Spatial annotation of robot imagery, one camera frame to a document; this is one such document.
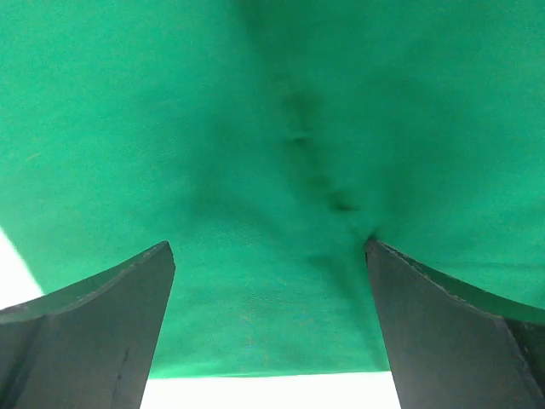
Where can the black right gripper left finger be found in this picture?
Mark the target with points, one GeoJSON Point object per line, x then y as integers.
{"type": "Point", "coordinates": [90, 344]}

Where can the green t-shirt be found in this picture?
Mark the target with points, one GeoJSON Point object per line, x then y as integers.
{"type": "Point", "coordinates": [266, 141]}

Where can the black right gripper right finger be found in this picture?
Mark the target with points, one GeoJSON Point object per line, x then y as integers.
{"type": "Point", "coordinates": [450, 344]}

